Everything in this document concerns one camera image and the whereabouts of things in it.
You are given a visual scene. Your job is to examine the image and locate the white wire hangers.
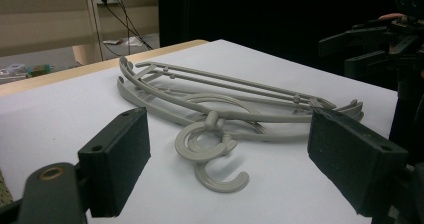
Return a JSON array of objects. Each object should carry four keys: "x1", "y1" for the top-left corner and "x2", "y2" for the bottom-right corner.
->
[{"x1": 0, "y1": 63, "x2": 27, "y2": 85}]

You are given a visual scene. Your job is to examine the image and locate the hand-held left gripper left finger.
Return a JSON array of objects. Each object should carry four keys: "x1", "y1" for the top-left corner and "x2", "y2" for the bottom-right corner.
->
[{"x1": 77, "y1": 107, "x2": 152, "y2": 218}]

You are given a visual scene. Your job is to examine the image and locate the white paper scraps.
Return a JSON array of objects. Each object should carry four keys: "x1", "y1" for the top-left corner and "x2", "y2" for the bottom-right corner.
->
[{"x1": 102, "y1": 36, "x2": 143, "y2": 48}]

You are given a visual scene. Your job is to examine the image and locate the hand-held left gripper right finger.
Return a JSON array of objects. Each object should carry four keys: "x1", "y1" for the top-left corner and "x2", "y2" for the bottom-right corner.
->
[{"x1": 306, "y1": 107, "x2": 409, "y2": 218}]

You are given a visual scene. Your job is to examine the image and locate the colourful toys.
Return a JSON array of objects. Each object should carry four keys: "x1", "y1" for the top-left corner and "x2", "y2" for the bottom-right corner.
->
[{"x1": 25, "y1": 63, "x2": 54, "y2": 79}]

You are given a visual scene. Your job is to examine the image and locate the black cable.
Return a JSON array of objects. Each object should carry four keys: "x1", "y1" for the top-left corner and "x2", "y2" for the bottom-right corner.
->
[
  {"x1": 114, "y1": 0, "x2": 133, "y2": 56},
  {"x1": 100, "y1": 0, "x2": 154, "y2": 51}
]

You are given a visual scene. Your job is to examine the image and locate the black curtain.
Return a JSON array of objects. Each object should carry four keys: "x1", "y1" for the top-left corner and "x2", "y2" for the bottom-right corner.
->
[{"x1": 157, "y1": 0, "x2": 424, "y2": 92}]

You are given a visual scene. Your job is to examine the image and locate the light wooden desk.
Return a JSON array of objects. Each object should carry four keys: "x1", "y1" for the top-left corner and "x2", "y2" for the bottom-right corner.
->
[{"x1": 0, "y1": 0, "x2": 160, "y2": 66}]

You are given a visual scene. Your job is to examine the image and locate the green woven basket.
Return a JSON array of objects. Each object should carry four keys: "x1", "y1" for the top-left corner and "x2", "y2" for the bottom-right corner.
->
[{"x1": 0, "y1": 168, "x2": 13, "y2": 208}]

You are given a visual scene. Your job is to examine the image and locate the white table cloth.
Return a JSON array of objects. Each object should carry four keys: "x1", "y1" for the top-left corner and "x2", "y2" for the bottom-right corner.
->
[{"x1": 0, "y1": 39, "x2": 399, "y2": 224}]

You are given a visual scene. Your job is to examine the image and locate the grey plastic hanger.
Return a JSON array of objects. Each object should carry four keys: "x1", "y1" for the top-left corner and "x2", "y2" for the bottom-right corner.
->
[
  {"x1": 118, "y1": 55, "x2": 364, "y2": 163},
  {"x1": 116, "y1": 76, "x2": 364, "y2": 194}
]

